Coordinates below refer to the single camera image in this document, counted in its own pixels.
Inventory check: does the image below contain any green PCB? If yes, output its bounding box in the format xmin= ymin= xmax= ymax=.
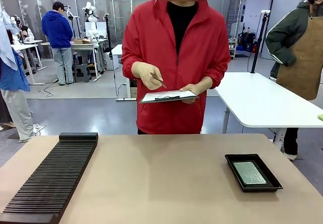
xmin=232 ymin=161 xmax=268 ymax=185

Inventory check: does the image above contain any person in light blue shirt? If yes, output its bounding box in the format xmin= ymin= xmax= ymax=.
xmin=0 ymin=9 xmax=39 ymax=144

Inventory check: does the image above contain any person's left hand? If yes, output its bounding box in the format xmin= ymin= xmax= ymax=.
xmin=179 ymin=77 xmax=212 ymax=105

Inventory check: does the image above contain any white table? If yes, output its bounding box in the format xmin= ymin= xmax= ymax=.
xmin=214 ymin=72 xmax=323 ymax=151

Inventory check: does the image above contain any black slotted PCB rack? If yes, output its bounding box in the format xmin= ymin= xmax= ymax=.
xmin=0 ymin=132 xmax=99 ymax=224

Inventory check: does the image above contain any person in red jacket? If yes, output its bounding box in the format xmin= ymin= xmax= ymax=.
xmin=121 ymin=0 xmax=232 ymax=135

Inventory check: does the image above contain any small white background robot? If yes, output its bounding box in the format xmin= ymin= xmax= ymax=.
xmin=81 ymin=2 xmax=100 ymax=42

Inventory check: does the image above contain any grey clipboard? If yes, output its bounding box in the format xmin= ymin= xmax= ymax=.
xmin=139 ymin=90 xmax=200 ymax=104

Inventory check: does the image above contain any seated person with headphones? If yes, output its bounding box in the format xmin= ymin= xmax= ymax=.
xmin=12 ymin=14 xmax=35 ymax=43

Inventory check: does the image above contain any white desk with cardboard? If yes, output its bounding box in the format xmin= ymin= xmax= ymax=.
xmin=40 ymin=38 xmax=110 ymax=83

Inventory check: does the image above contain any person's right hand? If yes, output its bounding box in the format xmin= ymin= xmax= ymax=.
xmin=131 ymin=61 xmax=165 ymax=90

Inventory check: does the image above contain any black step stool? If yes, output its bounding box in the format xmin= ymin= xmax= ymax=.
xmin=73 ymin=63 xmax=92 ymax=84

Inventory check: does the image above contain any flat cardboard box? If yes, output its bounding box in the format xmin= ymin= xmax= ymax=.
xmin=71 ymin=38 xmax=92 ymax=45

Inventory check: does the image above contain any plain white desk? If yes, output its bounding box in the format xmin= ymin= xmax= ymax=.
xmin=111 ymin=44 xmax=139 ymax=101

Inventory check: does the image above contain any black plastic tray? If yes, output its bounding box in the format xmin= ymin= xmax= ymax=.
xmin=224 ymin=153 xmax=284 ymax=193

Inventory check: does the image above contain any dark pen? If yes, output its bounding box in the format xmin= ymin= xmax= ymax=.
xmin=149 ymin=72 xmax=168 ymax=89

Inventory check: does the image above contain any black pole with white top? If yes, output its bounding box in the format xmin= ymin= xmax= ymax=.
xmin=250 ymin=10 xmax=271 ymax=74

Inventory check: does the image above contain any person in blue hoodie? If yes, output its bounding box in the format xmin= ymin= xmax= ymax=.
xmin=41 ymin=1 xmax=76 ymax=86

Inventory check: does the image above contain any white paper sheet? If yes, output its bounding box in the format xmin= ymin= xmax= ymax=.
xmin=142 ymin=90 xmax=196 ymax=102

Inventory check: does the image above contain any white desk with seated person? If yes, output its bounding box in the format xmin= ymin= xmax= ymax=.
xmin=10 ymin=39 xmax=48 ymax=86

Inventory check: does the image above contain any person in brown apron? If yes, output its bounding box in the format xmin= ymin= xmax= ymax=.
xmin=265 ymin=0 xmax=323 ymax=162

